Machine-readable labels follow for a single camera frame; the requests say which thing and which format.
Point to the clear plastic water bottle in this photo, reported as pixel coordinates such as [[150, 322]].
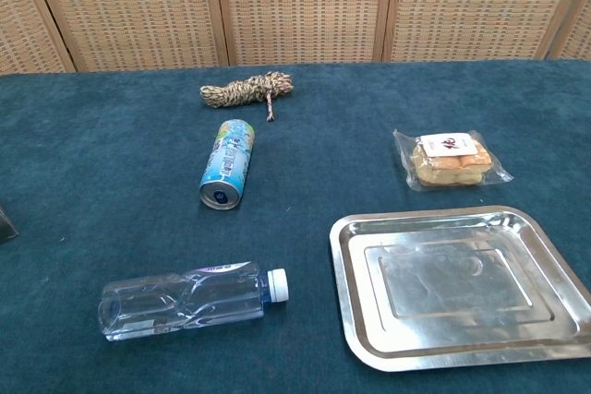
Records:
[[184, 302]]

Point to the woven bamboo folding screen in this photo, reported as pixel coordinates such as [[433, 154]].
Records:
[[300, 6]]

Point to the blue printed drink can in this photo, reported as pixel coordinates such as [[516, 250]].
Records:
[[228, 163]]

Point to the silver metal tray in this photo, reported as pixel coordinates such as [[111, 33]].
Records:
[[461, 288]]

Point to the teal table cloth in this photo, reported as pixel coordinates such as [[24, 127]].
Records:
[[115, 158]]

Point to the clear bag red black packets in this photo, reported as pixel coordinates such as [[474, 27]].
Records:
[[5, 228]]

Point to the bread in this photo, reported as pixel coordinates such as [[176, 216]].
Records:
[[450, 165]]

